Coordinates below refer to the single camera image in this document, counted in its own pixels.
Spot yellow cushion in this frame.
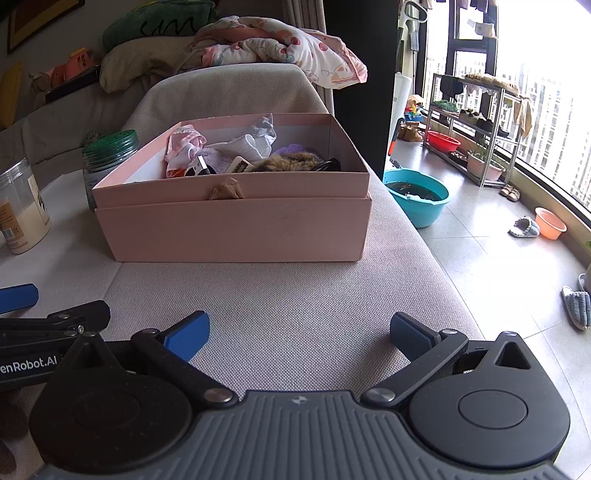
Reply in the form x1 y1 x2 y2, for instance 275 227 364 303
0 62 24 130

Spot white tall appliance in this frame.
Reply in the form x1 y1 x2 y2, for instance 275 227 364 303
385 74 413 169

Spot green cushion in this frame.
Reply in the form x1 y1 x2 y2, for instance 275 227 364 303
99 0 218 51

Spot brown furry tail keychain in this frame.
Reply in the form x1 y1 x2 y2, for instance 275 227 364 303
252 154 326 173

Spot hanging clothes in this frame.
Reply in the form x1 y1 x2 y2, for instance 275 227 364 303
450 0 499 38

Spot framed picture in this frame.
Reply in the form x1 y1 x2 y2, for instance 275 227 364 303
7 0 86 54

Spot orange plastic toy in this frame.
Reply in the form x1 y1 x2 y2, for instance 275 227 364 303
48 47 100 88

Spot orange plastic basin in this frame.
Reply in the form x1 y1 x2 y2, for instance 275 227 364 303
534 207 568 240

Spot dark flat tablet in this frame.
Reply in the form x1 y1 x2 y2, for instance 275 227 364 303
45 65 102 104

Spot white grey sock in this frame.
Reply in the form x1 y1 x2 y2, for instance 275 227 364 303
203 114 278 160

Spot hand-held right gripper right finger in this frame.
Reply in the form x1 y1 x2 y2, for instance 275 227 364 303
360 312 548 409

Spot floral pink blanket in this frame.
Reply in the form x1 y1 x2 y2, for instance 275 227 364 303
178 16 369 90

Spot pink cardboard box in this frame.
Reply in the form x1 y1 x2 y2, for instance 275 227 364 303
91 114 373 263

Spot white mop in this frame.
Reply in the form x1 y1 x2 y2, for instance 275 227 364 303
399 0 430 75

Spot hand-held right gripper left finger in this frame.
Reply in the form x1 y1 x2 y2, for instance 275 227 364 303
60 310 237 409

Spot beige sofa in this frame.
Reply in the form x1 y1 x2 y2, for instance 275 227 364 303
0 62 333 185

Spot blue grey slipper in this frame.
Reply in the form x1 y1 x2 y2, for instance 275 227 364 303
561 285 591 330

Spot glass jar with green lid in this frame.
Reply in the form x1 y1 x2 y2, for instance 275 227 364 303
82 129 141 213

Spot clear jar with metal lid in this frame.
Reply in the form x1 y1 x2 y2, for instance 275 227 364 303
0 158 52 256

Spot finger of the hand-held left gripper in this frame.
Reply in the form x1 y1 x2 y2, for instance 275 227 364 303
0 284 39 315
0 300 112 344

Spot blue plastic basin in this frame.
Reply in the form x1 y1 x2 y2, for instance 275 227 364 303
383 168 450 228

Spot black silver gadget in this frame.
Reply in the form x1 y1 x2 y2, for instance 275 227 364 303
185 154 218 177

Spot red plastic basin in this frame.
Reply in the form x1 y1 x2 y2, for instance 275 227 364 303
425 131 462 153

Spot metal shelf rack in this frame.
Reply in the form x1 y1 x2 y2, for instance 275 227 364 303
422 73 532 188

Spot cream cloth bundle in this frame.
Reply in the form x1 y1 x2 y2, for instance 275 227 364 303
99 37 204 95

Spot pink white sock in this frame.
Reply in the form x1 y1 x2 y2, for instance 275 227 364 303
164 126 208 178

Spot pink planter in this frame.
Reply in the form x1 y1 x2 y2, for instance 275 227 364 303
466 152 506 182

